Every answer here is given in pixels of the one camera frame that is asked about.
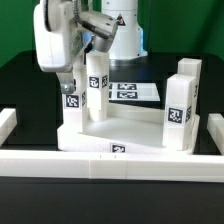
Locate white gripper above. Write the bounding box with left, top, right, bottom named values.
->
left=33, top=0, right=92, bottom=94

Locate white desk top tray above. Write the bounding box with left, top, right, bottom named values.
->
left=57, top=103, right=200, bottom=155

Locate white left fence block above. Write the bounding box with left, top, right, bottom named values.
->
left=0, top=108, right=17, bottom=147

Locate white fence block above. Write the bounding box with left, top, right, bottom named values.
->
left=0, top=108, right=17, bottom=147
left=207, top=113, right=224, bottom=156

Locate fiducial marker sheet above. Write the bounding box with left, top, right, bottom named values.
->
left=109, top=82, right=160, bottom=102

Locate white front fence bar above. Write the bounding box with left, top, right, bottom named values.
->
left=0, top=150, right=224, bottom=183

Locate white right fence block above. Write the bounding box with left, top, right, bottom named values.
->
left=207, top=113, right=224, bottom=156

